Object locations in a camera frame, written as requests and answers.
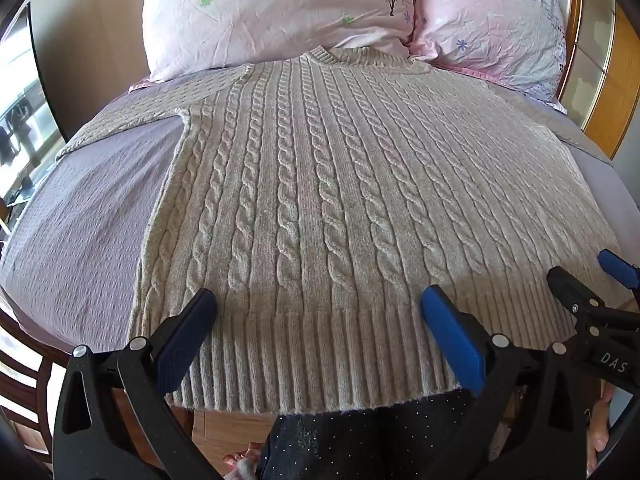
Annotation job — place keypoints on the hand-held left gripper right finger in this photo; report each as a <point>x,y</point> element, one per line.
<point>452,332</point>

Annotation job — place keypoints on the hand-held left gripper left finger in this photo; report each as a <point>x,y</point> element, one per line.
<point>186,327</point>

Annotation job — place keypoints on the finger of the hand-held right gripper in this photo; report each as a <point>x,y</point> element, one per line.
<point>565,285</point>
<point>617,266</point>

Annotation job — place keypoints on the person's right hand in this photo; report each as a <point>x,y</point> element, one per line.
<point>598,435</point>

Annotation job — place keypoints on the person's leg in dark pants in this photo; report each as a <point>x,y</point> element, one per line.
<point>370,440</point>

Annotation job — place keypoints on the person's bare foot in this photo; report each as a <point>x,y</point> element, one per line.
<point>242,462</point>

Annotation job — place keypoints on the purple textured bed sheet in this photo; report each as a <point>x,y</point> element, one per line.
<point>85,220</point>

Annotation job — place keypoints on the wooden headboard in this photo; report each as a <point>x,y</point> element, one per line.
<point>597,65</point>

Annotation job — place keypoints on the window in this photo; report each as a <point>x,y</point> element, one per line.
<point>20,125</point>

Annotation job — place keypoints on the pink floral pillow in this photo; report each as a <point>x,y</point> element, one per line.
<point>260,15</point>
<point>492,25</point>

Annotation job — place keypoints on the wooden slatted bed frame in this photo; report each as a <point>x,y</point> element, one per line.
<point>25,375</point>

